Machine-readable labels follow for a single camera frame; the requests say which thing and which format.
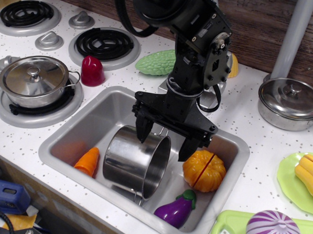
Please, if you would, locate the grey stove knob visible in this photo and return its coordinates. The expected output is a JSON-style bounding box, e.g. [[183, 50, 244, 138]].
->
[[69, 11, 95, 30], [0, 56, 20, 72], [35, 31, 64, 51]]

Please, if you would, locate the grey vertical pole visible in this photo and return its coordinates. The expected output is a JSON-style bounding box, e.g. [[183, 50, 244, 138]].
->
[[270, 0, 313, 79]]

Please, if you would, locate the grey stove knob left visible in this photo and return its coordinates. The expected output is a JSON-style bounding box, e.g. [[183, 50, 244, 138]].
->
[[0, 56, 20, 72]]

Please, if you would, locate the back left stove burner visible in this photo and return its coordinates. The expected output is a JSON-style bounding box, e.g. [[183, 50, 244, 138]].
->
[[0, 0, 61, 37]]

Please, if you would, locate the yellow toy corn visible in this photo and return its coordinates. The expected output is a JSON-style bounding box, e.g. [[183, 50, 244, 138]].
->
[[228, 53, 239, 79]]

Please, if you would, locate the front stove burner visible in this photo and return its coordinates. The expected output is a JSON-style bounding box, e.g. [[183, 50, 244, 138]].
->
[[0, 83, 83, 128]]

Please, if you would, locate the red toy pepper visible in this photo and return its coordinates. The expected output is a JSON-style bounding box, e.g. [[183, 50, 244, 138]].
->
[[81, 56, 105, 87]]

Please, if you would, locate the purple striped toy onion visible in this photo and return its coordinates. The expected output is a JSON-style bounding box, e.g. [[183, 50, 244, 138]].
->
[[245, 210, 301, 234]]

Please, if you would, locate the green toy bitter gourd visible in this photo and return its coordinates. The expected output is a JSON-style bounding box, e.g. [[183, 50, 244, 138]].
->
[[136, 50, 176, 76]]

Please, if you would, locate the orange toy pumpkin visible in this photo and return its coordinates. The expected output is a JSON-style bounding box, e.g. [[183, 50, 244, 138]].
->
[[182, 150, 226, 193]]

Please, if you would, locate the lidded steel pan right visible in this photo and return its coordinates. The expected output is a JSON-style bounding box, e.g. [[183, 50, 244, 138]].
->
[[258, 78, 313, 131]]

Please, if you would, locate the grey stove knob lower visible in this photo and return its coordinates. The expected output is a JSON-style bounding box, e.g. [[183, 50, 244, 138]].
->
[[35, 31, 64, 51]]

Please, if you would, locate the grey stove knob upper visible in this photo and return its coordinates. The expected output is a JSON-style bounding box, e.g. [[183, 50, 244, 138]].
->
[[69, 11, 95, 30]]

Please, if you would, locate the purple toy eggplant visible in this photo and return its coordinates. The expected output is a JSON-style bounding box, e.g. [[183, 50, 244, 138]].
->
[[154, 190, 197, 229]]

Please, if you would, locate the green cutting board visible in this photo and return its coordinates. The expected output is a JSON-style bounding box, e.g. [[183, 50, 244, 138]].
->
[[210, 210, 313, 234]]

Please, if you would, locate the green plate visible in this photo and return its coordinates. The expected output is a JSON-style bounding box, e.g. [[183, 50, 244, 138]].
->
[[277, 152, 313, 215]]

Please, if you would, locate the yellow cloth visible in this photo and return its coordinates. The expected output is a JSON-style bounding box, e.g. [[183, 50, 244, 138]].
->
[[6, 214, 37, 231]]

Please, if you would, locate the grey metal sink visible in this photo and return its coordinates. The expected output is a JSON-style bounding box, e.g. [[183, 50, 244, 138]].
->
[[39, 86, 250, 234]]

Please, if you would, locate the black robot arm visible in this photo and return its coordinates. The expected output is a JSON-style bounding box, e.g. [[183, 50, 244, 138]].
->
[[114, 0, 232, 161]]

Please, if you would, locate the back right stove burner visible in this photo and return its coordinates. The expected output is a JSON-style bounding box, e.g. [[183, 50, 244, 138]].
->
[[68, 27, 141, 71]]

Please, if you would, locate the stove burner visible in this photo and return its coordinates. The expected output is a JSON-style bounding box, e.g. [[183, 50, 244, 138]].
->
[[68, 27, 141, 71], [0, 0, 61, 37], [0, 83, 83, 128]]

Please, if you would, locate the lidded steel pot on burner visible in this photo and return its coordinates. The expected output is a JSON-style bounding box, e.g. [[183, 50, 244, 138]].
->
[[0, 55, 81, 108]]

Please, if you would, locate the orange toy carrot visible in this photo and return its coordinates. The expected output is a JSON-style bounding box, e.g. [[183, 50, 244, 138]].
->
[[74, 147, 100, 177]]

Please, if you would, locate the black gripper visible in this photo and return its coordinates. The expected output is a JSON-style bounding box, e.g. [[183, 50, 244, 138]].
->
[[132, 92, 217, 161]]

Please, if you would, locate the blue device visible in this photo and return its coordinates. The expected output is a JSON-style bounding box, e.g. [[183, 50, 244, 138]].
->
[[0, 180, 31, 215]]

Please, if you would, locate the yellow toy squash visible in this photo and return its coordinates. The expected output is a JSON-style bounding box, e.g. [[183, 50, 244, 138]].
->
[[294, 154, 313, 197]]

